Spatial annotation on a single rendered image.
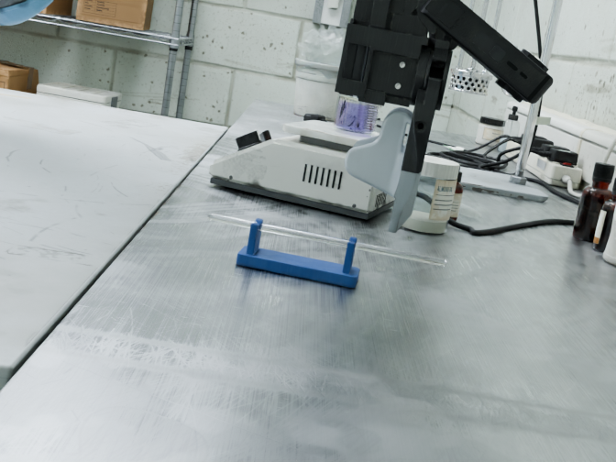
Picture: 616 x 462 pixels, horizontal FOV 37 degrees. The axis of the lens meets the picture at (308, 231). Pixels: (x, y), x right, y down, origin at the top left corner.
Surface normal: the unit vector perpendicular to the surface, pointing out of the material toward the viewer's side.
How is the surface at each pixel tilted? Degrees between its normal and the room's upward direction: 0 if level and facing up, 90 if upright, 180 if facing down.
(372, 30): 90
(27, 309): 0
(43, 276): 0
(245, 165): 90
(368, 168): 84
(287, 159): 90
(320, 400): 0
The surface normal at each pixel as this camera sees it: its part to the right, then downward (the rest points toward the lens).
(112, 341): 0.17, -0.96
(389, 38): -0.14, 0.19
